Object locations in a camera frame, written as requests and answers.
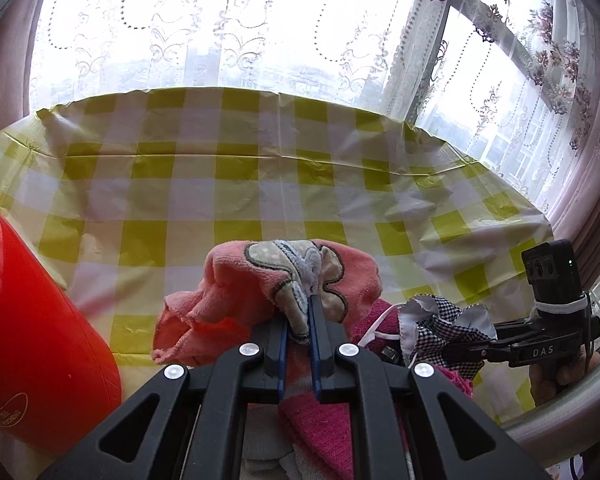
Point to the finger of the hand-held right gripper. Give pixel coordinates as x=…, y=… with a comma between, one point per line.
x=480, y=355
x=512, y=332

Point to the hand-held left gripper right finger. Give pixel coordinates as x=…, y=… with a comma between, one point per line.
x=316, y=360

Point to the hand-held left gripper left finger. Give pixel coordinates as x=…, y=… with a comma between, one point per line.
x=281, y=360

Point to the black white checked face mask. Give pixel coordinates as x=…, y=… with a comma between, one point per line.
x=430, y=330

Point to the pink applique towel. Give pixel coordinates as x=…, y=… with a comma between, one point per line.
x=230, y=280

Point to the person's right hand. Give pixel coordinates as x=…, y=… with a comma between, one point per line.
x=540, y=385

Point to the magenta knit cloth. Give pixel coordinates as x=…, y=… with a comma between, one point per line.
x=320, y=435

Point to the pale grey cloth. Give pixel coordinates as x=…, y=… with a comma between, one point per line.
x=265, y=440

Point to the pink paisley curtain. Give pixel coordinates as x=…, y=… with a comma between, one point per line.
x=595, y=200

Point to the yellow checked plastic tablecloth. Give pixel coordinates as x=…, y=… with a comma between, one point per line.
x=230, y=185

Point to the floral embroidered sheer curtain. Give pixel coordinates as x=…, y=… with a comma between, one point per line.
x=530, y=85

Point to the red thermos bottle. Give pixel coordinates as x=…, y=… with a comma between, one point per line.
x=35, y=335

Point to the plain pink curtain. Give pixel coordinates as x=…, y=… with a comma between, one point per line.
x=10, y=60

